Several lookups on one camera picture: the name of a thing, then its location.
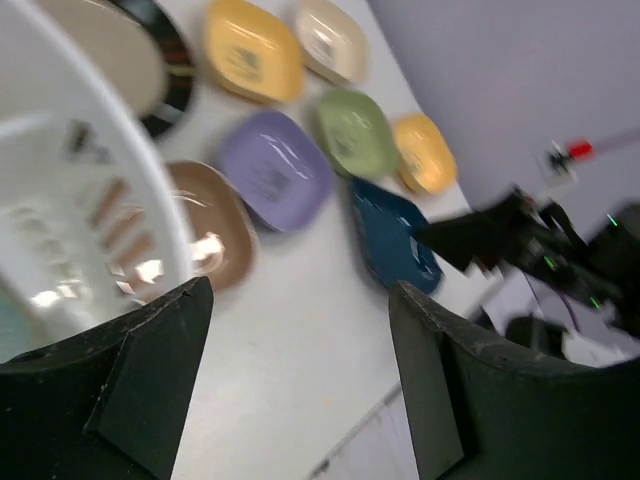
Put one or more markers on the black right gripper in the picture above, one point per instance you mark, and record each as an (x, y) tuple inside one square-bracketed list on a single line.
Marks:
[(602, 270)]

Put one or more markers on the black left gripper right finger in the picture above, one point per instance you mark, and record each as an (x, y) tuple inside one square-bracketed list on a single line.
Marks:
[(482, 407)]

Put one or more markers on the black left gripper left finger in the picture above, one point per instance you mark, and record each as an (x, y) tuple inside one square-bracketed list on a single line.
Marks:
[(110, 402)]

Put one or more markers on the dark blue shell plate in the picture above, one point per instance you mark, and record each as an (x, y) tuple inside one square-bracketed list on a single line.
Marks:
[(386, 224)]

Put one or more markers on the white plastic dish bin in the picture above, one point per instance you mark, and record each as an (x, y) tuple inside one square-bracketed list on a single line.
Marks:
[(66, 135)]

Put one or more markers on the yellow square dish right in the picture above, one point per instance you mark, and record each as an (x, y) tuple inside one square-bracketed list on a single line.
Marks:
[(427, 165)]

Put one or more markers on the green square panda dish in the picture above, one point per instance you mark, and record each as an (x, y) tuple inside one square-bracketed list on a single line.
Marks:
[(355, 134)]

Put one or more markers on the brown square panda dish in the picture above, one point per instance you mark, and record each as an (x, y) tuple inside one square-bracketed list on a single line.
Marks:
[(223, 245)]

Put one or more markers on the purple square panda dish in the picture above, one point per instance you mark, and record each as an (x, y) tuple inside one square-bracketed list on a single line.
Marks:
[(277, 170)]

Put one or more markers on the cream square panda dish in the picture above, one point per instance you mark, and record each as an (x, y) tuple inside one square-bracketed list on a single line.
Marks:
[(334, 45)]

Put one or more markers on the yellow square panda dish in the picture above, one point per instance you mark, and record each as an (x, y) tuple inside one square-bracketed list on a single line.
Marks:
[(253, 53)]

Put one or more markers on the round black rimmed plate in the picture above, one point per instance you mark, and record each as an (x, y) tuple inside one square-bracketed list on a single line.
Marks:
[(138, 49)]

